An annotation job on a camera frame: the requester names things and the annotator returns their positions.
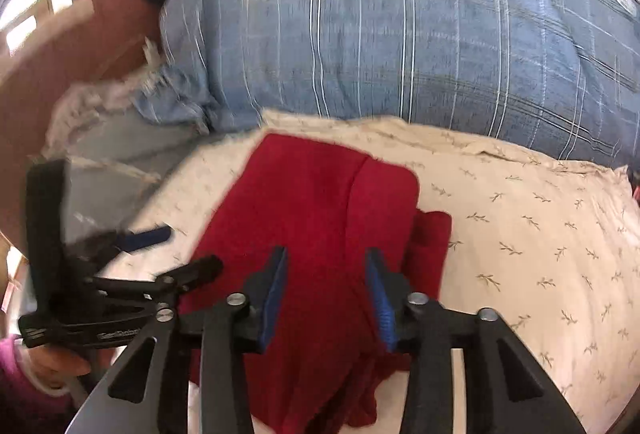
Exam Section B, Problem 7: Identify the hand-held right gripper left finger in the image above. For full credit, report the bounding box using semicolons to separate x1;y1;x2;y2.
67;247;290;434

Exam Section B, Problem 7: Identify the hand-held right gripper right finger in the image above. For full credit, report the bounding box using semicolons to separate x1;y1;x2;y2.
364;248;586;434

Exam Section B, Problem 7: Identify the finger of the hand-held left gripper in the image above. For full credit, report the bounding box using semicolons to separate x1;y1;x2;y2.
102;224;174;260
85;255;224;315

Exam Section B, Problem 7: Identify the red shirt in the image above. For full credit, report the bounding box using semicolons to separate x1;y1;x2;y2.
177;133;453;434

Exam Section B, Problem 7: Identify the person's left forearm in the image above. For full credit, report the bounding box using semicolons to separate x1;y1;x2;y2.
0;334;68;434

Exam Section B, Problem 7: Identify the person's left hand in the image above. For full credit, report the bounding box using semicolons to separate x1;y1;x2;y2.
27;346;95;391

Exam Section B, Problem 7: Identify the grey striped bed sheet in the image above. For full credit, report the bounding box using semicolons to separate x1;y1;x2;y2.
47;109;221;255

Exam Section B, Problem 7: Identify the white crumpled cloth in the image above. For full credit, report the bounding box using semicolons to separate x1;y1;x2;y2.
47;64;166;155

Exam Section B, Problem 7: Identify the cream floral cloth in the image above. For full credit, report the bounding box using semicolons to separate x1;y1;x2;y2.
100;109;636;434

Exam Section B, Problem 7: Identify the brown wooden headboard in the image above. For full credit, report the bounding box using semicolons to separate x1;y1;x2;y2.
0;0;166;255

